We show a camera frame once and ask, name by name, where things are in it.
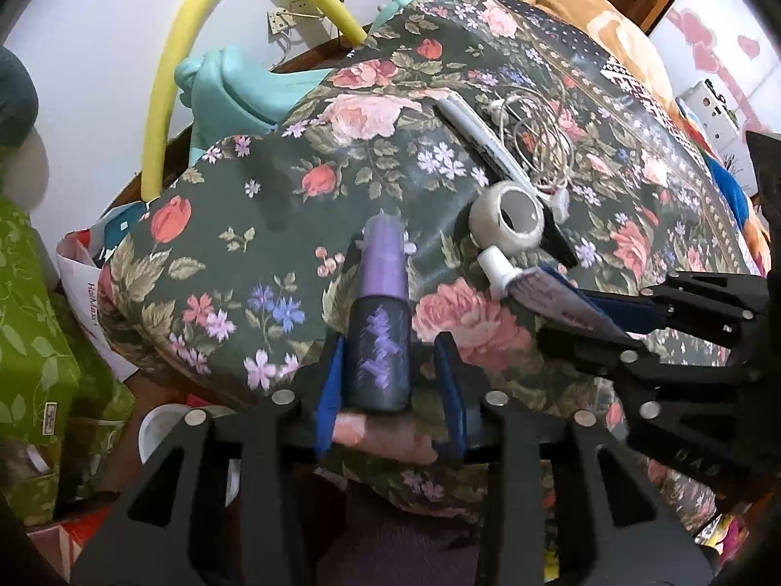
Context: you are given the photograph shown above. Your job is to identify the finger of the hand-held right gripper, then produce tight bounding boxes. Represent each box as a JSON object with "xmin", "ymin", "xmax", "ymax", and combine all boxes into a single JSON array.
[
  {"xmin": 537, "ymin": 264, "xmax": 773, "ymax": 349},
  {"xmin": 535, "ymin": 323, "xmax": 781, "ymax": 502}
]

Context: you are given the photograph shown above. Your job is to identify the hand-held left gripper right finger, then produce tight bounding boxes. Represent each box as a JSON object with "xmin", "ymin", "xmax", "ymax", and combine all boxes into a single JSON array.
[{"xmin": 432, "ymin": 331, "xmax": 715, "ymax": 586}]

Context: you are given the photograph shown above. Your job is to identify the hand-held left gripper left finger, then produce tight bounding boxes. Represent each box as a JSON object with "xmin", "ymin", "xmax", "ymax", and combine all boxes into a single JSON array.
[{"xmin": 70, "ymin": 335, "xmax": 350, "ymax": 586}]

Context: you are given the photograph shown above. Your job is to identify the dark bottle with purple cap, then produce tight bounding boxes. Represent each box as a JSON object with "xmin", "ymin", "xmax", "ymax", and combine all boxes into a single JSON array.
[{"xmin": 347, "ymin": 212, "xmax": 414, "ymax": 414}]

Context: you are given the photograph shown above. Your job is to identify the white squeeze tube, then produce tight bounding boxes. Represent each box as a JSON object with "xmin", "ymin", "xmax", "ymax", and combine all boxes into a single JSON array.
[{"xmin": 477, "ymin": 245, "xmax": 629, "ymax": 343}]

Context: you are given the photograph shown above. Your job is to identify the white earphone cable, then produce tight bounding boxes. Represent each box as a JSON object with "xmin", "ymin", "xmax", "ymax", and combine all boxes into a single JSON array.
[{"xmin": 488, "ymin": 86, "xmax": 577, "ymax": 221}]

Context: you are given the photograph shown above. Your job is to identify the blue cloth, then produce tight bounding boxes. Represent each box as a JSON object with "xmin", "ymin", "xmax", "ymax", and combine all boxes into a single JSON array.
[{"xmin": 701, "ymin": 152, "xmax": 750, "ymax": 245}]

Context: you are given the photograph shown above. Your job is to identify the dark purple cloth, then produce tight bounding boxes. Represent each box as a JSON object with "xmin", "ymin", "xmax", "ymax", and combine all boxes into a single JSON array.
[{"xmin": 305, "ymin": 482, "xmax": 489, "ymax": 586}]

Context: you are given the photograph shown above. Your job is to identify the floral blanket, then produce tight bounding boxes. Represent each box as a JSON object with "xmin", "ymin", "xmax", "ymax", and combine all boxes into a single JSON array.
[{"xmin": 98, "ymin": 0, "xmax": 770, "ymax": 526}]

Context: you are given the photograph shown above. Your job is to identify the white tape roll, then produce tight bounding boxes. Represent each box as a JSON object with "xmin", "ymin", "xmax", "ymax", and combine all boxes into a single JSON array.
[{"xmin": 469, "ymin": 181, "xmax": 545, "ymax": 252}]

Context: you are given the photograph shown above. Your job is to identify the grey marker pen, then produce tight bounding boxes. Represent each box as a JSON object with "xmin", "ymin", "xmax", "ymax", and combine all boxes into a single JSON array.
[{"xmin": 434, "ymin": 96, "xmax": 579, "ymax": 268}]

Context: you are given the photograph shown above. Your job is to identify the teal white box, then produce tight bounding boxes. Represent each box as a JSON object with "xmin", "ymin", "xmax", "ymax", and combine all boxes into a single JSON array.
[{"xmin": 101, "ymin": 201, "xmax": 150, "ymax": 251}]

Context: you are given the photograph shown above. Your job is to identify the white plastic bag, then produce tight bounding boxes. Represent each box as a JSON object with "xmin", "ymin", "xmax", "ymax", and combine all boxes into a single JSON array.
[{"xmin": 56, "ymin": 229, "xmax": 141, "ymax": 379}]

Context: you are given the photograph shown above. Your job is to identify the red box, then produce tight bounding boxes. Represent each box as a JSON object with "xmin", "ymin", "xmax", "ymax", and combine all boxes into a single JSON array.
[{"xmin": 27, "ymin": 503, "xmax": 123, "ymax": 586}]

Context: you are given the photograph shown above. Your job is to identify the green leaf-print bag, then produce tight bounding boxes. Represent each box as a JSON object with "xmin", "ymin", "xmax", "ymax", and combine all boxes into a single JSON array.
[{"xmin": 0, "ymin": 195, "xmax": 138, "ymax": 526}]

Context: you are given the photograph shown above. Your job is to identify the teal cloth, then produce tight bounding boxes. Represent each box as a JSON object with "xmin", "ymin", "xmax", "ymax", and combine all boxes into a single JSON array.
[{"xmin": 174, "ymin": 0, "xmax": 407, "ymax": 166}]

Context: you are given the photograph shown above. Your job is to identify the yellow foam tube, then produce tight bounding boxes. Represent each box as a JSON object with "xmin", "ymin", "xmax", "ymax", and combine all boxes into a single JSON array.
[{"xmin": 140, "ymin": 0, "xmax": 367, "ymax": 202}]

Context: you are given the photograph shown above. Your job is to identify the dark teal hat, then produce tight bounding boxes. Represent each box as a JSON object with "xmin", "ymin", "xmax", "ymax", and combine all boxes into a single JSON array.
[{"xmin": 0, "ymin": 45, "xmax": 41, "ymax": 147}]

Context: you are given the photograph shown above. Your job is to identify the pink heart wall stickers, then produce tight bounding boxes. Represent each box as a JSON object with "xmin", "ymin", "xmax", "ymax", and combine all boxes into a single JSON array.
[{"xmin": 665, "ymin": 9, "xmax": 763, "ymax": 111}]

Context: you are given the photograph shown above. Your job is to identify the wall socket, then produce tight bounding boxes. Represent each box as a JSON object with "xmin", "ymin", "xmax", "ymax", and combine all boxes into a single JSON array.
[{"xmin": 267, "ymin": 0, "xmax": 324, "ymax": 34}]

